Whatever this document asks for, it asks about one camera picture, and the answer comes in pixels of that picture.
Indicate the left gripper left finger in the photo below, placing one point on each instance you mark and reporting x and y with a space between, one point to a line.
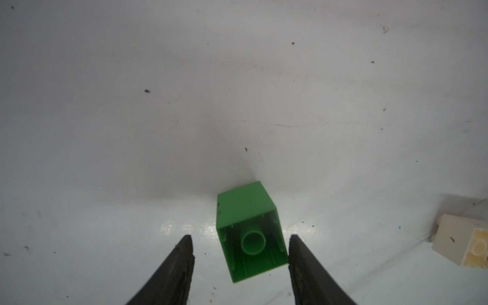
171 282

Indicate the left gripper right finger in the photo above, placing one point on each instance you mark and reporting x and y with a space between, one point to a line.
311 283

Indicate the dark green lego cube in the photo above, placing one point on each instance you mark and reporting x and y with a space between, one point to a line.
249 231

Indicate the cream lego brick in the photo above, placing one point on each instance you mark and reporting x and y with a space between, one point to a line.
461 240

